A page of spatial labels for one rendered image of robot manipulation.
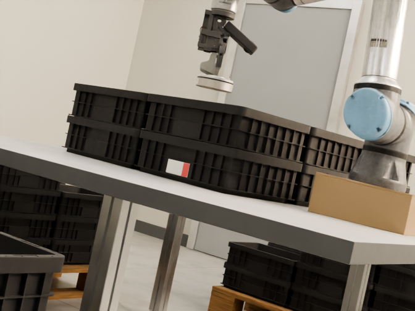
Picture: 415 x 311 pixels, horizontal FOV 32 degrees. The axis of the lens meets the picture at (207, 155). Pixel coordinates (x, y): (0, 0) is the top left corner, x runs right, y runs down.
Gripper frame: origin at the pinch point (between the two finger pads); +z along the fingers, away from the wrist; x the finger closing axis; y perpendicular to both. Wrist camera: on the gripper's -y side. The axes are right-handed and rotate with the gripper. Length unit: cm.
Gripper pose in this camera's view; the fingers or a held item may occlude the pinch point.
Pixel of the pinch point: (215, 82)
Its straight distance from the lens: 208.0
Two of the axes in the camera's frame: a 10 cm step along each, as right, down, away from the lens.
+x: 0.2, 0.1, -10.0
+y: -9.8, -2.0, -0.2
